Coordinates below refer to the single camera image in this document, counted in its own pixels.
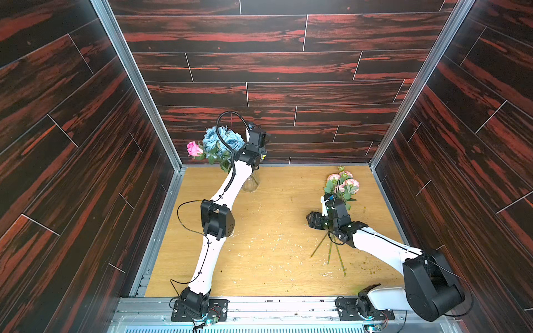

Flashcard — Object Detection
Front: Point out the pink peony spray stem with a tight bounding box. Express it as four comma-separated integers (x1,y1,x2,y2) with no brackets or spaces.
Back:
310,174,362,259

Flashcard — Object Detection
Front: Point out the pale pink peony stem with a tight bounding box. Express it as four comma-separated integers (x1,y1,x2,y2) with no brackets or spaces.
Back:
323,166,360,211

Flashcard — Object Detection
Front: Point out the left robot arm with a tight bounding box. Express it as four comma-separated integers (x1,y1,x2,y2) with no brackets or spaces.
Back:
176,123,267,321

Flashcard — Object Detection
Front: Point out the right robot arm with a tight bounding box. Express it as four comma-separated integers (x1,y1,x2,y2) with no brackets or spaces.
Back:
306,195,466,322

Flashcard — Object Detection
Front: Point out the clear glass vase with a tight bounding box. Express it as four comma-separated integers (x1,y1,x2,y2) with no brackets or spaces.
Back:
242,171,260,193

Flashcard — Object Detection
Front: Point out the magenta rose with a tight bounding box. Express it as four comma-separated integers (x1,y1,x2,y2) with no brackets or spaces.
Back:
187,141,204,159

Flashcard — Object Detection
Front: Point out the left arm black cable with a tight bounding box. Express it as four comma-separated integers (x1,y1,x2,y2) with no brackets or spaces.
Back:
214,110,251,155

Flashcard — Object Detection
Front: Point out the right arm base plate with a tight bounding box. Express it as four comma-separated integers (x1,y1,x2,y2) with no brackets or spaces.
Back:
335,296,395,322

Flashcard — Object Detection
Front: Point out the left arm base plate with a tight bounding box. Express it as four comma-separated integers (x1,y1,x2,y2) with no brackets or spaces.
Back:
171,298,229,325

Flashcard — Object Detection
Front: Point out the metal front rail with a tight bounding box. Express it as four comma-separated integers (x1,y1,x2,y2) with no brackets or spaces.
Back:
108,296,462,332

